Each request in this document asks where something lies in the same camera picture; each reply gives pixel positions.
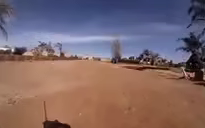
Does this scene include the low brown wall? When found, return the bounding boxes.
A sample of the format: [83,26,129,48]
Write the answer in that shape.
[0,53,80,62]

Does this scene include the palm tree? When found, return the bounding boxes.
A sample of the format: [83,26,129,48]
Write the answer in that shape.
[175,31,205,74]
[186,0,205,35]
[0,0,15,45]

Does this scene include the bare thin tree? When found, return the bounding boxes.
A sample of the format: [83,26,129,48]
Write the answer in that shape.
[110,38,123,64]

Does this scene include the group of trees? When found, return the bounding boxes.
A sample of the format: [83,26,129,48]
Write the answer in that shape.
[31,40,65,58]

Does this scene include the row of trees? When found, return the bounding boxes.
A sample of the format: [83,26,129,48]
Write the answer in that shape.
[137,48,174,67]

